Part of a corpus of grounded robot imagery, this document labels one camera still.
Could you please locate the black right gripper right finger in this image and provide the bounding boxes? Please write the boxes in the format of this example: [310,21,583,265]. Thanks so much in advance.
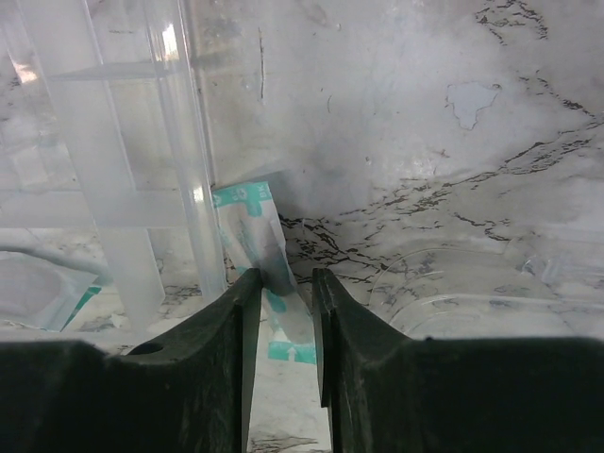
[312,268,603,452]

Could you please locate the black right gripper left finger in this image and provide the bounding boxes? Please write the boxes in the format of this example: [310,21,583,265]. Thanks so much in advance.
[1,269,262,452]

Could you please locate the teal white dressing packet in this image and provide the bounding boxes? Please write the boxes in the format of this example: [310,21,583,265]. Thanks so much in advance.
[212,181,316,364]

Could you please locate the clear plastic tray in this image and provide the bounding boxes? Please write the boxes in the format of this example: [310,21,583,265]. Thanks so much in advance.
[1,1,225,332]

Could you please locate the clear box lid black handle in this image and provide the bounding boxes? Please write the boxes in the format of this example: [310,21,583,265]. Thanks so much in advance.
[368,230,603,339]

